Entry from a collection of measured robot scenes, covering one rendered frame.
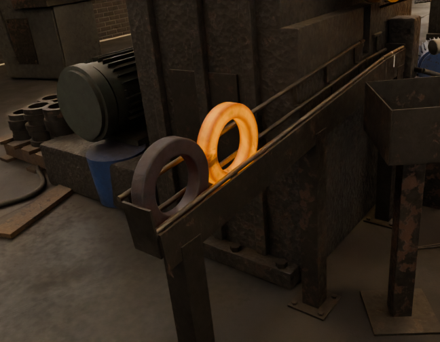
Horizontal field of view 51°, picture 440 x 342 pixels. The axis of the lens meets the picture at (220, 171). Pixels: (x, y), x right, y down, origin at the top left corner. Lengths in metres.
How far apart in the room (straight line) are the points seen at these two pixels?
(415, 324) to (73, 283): 1.20
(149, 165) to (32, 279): 1.24
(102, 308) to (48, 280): 0.32
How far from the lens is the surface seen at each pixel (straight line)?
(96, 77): 2.25
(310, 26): 1.42
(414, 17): 1.96
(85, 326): 1.69
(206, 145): 0.96
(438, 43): 2.08
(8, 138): 3.32
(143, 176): 0.84
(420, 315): 1.63
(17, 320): 1.83
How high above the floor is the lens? 1.06
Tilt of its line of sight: 24 degrees down
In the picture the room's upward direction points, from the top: 6 degrees counter-clockwise
